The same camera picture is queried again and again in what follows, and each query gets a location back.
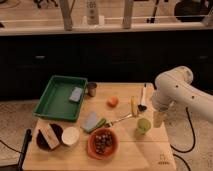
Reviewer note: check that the dark brown bowl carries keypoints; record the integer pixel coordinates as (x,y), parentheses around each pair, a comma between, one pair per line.
(40,140)

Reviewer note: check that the green plastic cup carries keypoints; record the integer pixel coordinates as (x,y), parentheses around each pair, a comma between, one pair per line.
(143,125)

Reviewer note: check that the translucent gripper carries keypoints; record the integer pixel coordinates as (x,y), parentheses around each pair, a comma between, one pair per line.
(158,118)

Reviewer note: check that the small orange apple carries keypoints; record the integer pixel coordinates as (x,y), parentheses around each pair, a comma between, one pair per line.
(113,101)

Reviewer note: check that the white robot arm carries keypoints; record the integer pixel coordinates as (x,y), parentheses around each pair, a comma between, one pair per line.
(175,86)

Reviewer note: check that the blue sponge in tray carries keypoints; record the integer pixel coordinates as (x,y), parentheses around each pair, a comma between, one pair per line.
(76,94)

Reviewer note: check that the white paper cup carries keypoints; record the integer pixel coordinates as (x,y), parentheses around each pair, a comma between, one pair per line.
(70,136)

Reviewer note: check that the small metal cup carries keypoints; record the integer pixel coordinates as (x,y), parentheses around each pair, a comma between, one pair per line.
(91,87)

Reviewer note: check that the white remote device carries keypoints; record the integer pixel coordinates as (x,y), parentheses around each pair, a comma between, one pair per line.
(92,12)

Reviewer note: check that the black spoon white handle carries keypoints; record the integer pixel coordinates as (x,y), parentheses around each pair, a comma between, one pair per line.
(142,105)

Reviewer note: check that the orange bowl with grapes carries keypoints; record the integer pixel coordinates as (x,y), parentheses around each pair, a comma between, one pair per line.
(102,144)

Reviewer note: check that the black bar left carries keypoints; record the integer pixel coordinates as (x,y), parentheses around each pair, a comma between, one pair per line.
(27,139)

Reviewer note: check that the green plastic tray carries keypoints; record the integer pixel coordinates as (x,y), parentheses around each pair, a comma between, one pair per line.
(55,101)

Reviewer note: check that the wooden block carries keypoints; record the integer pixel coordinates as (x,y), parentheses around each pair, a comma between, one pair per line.
(50,137)

